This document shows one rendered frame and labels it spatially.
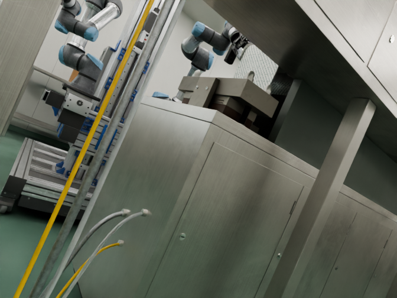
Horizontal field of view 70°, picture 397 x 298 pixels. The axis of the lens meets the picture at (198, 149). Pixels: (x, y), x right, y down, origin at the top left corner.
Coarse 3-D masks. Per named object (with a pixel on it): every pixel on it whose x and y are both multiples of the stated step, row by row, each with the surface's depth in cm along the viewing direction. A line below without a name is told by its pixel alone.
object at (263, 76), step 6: (240, 72) 121; (246, 72) 118; (258, 72) 113; (264, 72) 110; (270, 72) 107; (240, 78) 120; (258, 78) 111; (264, 78) 109; (270, 78) 106; (258, 84) 110; (264, 84) 108; (270, 84) 105
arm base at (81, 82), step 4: (76, 76) 178; (80, 76) 176; (84, 76) 176; (88, 76) 176; (76, 80) 176; (80, 80) 175; (84, 80) 176; (88, 80) 177; (92, 80) 179; (96, 80) 182; (72, 84) 175; (76, 84) 174; (80, 84) 174; (84, 84) 175; (88, 84) 177; (92, 84) 179; (80, 88) 174; (84, 88) 175; (88, 88) 177; (92, 88) 180; (88, 92) 177; (92, 92) 180
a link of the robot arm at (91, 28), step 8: (112, 0) 175; (120, 0) 179; (104, 8) 170; (112, 8) 172; (120, 8) 176; (96, 16) 161; (104, 16) 164; (112, 16) 171; (80, 24) 152; (88, 24) 153; (96, 24) 158; (104, 24) 164; (80, 32) 152; (88, 32) 152; (96, 32) 154
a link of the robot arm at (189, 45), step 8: (200, 24) 148; (192, 32) 150; (200, 32) 149; (208, 32) 149; (184, 40) 180; (192, 40) 162; (200, 40) 155; (208, 40) 152; (184, 48) 181; (192, 48) 175; (192, 56) 188
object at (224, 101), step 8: (184, 96) 113; (216, 96) 96; (224, 96) 92; (216, 104) 94; (224, 104) 91; (232, 104) 91; (240, 104) 93; (224, 112) 91; (232, 112) 92; (240, 112) 94; (248, 120) 97; (248, 128) 98
